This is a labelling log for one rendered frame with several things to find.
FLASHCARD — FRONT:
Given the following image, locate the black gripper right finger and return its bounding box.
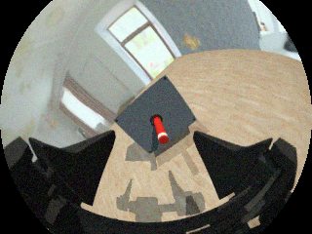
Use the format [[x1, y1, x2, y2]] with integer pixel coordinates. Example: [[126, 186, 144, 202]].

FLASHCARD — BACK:
[[192, 130, 273, 199]]

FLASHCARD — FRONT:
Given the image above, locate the red peg with white band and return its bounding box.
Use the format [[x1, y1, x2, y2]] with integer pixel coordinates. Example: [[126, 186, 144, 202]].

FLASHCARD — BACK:
[[152, 116, 169, 144]]

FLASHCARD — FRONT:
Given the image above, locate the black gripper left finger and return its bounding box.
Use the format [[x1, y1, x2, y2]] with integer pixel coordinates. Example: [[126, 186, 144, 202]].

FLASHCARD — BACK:
[[29, 130, 116, 207]]

